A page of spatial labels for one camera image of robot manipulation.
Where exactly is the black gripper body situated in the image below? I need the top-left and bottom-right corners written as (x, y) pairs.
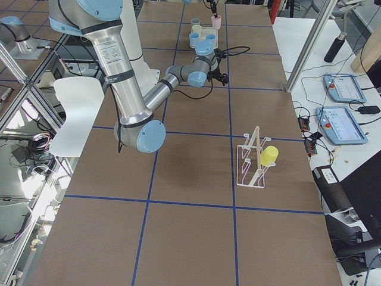
top-left (207, 0), bottom-right (217, 9)
top-left (207, 49), bottom-right (229, 86)

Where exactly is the pink plastic cup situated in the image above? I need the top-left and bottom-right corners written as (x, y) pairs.
top-left (211, 15), bottom-right (221, 30)

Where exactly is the light blue plastic cup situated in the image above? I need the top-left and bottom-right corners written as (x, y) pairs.
top-left (205, 34), bottom-right (216, 43)

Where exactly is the yellow plastic cup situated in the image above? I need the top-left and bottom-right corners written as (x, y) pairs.
top-left (260, 145), bottom-right (279, 167)

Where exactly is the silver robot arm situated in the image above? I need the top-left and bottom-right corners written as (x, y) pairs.
top-left (49, 0), bottom-right (229, 153)

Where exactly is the grey plastic cup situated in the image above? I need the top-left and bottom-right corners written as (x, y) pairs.
top-left (190, 18), bottom-right (201, 26)

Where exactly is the cream plastic cup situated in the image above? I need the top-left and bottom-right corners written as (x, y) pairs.
top-left (192, 25), bottom-right (202, 36)

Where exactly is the white serving tray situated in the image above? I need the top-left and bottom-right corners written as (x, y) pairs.
top-left (189, 25), bottom-right (218, 49)

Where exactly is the black water bottle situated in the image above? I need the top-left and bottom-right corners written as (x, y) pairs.
top-left (323, 32), bottom-right (348, 63)

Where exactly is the far blue teach pendant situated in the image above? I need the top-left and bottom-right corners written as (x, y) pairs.
top-left (323, 73), bottom-right (367, 103)

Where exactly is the blue teach pendant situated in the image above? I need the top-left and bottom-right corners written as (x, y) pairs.
top-left (323, 73), bottom-right (367, 103)
top-left (316, 106), bottom-right (368, 145)

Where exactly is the near blue teach pendant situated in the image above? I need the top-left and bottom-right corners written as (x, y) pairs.
top-left (316, 106), bottom-right (368, 145)

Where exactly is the white plastic chair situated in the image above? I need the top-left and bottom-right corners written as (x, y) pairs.
top-left (49, 76), bottom-right (104, 157)

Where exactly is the black power adapter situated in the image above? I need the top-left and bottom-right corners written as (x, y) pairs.
top-left (358, 105), bottom-right (380, 114)

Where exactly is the black labelled box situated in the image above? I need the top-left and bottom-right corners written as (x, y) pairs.
top-left (312, 165), bottom-right (353, 213)

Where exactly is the black monitor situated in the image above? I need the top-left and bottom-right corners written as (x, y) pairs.
top-left (341, 153), bottom-right (381, 238)

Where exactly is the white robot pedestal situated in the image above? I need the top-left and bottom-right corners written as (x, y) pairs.
top-left (120, 0), bottom-right (160, 95)

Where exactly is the aluminium frame post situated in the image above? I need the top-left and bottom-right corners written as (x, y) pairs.
top-left (285, 0), bottom-right (336, 93)

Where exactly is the white wire cup rack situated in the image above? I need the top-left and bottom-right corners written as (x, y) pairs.
top-left (236, 126), bottom-right (276, 188)

